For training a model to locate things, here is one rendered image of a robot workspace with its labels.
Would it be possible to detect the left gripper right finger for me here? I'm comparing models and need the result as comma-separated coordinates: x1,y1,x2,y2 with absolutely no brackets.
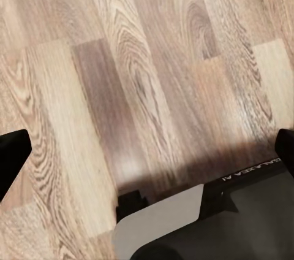
274,129,294,178

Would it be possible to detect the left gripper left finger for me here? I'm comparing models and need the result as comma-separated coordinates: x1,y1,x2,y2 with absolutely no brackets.
0,129,32,202

